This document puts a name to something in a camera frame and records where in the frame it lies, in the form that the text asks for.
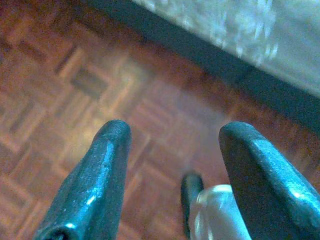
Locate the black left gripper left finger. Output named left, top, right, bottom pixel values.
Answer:
left=32, top=119, right=133, bottom=240

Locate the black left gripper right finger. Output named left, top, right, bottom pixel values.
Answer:
left=218, top=121, right=320, bottom=240

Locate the bed with beige floral sheet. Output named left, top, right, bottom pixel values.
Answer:
left=79, top=0, right=320, bottom=136

